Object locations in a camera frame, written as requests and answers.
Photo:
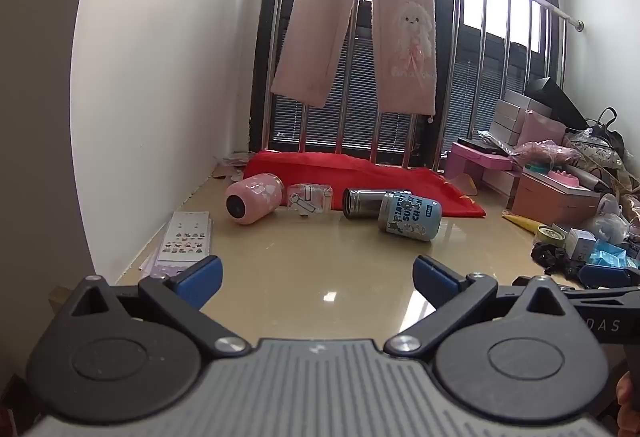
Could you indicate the pink plastic bag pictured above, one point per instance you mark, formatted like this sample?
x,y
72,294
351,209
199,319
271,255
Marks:
x,y
545,152

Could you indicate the white patterned bag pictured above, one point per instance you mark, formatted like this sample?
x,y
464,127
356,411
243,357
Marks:
x,y
595,149

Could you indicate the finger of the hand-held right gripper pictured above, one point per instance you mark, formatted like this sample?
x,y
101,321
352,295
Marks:
x,y
607,275

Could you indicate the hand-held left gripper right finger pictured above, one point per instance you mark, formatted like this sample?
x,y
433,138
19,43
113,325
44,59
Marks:
x,y
434,278

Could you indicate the pink pants with doll print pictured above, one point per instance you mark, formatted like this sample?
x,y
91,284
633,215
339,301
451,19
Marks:
x,y
400,32

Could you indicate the person's right hand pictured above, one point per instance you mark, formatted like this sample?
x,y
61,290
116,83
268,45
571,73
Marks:
x,y
625,397

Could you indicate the sticker sheet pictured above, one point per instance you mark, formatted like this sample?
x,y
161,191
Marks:
x,y
184,237

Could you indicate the metal window railing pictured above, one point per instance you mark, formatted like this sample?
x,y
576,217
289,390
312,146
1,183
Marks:
x,y
482,37

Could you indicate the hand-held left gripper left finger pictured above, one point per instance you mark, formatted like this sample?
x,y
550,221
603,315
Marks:
x,y
202,276

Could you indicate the yellow paper roll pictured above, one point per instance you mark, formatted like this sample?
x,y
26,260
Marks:
x,y
522,222

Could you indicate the pink toy brick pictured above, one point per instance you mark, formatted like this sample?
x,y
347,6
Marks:
x,y
561,178

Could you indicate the white plastic bag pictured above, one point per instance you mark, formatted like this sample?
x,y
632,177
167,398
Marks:
x,y
612,219

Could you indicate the pink cup with white hearts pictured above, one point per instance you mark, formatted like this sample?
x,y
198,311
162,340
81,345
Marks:
x,y
252,198

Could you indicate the light blue plastic tray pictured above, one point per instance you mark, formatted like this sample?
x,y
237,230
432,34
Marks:
x,y
609,256

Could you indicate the tape roll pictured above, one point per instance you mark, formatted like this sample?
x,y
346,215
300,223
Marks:
x,y
552,235

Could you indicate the stainless steel cup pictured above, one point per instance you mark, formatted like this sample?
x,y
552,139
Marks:
x,y
362,203

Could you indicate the small white box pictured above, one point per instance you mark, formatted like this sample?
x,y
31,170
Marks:
x,y
580,244

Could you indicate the blue printed cup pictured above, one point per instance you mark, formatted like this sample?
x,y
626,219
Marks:
x,y
411,216

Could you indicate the large pink box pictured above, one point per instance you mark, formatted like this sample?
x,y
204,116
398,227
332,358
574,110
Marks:
x,y
555,202

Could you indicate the stack of white boxes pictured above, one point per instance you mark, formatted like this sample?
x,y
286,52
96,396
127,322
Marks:
x,y
512,114

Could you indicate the pink plastic stool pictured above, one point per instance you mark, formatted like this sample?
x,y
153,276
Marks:
x,y
477,162

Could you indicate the pink paper bag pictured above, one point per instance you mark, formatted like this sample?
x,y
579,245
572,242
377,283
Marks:
x,y
542,129

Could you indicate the black hair scrunchie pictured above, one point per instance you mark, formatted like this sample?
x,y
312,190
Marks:
x,y
547,257

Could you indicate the clear plastic cup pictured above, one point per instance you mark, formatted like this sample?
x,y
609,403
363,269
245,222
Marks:
x,y
309,199

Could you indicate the black handbag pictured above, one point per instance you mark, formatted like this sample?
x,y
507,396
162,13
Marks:
x,y
607,124

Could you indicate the dark book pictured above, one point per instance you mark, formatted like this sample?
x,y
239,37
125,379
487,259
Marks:
x,y
477,144

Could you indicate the cardboard scraps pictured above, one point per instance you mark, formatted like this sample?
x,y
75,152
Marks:
x,y
230,167

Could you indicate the red cloth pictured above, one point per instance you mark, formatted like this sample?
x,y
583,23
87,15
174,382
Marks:
x,y
360,174

